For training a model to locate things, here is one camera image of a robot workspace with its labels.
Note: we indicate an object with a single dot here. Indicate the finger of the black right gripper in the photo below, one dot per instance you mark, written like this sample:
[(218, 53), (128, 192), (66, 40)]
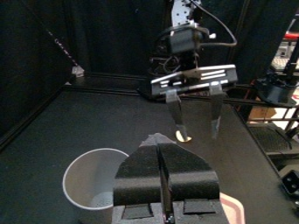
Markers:
[(217, 105), (176, 108)]

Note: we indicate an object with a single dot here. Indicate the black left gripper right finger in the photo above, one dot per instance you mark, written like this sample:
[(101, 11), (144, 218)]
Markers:
[(192, 178)]

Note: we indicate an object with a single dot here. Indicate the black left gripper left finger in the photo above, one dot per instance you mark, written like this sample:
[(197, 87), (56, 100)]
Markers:
[(137, 178)]

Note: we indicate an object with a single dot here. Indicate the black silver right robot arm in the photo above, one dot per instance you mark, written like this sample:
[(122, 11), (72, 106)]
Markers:
[(182, 13)]

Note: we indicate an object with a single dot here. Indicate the pink plate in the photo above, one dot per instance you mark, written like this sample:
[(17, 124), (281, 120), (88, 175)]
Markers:
[(234, 210)]

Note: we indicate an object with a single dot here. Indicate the brown cardboard box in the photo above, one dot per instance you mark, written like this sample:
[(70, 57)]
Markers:
[(260, 113)]

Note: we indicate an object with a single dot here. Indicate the white paper cup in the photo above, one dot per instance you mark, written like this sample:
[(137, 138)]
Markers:
[(88, 180)]

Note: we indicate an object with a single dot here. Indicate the black mesh chair seat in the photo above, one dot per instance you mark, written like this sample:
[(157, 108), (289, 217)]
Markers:
[(270, 137)]

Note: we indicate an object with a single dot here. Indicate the black power socket box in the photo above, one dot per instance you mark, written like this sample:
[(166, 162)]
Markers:
[(292, 183)]

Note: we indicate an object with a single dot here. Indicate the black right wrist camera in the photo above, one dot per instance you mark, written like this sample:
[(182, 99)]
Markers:
[(184, 39)]

